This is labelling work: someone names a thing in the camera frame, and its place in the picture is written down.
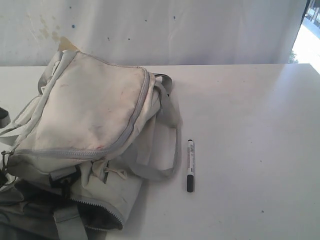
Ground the beige tape patch on wall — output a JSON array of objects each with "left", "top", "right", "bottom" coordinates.
[{"left": 58, "top": 36, "right": 79, "bottom": 51}]

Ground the black and white marker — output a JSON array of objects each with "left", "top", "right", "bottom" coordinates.
[{"left": 186, "top": 139, "right": 195, "bottom": 193}]

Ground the white fabric zipper bag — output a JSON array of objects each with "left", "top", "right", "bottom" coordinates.
[{"left": 0, "top": 50, "right": 181, "bottom": 240}]

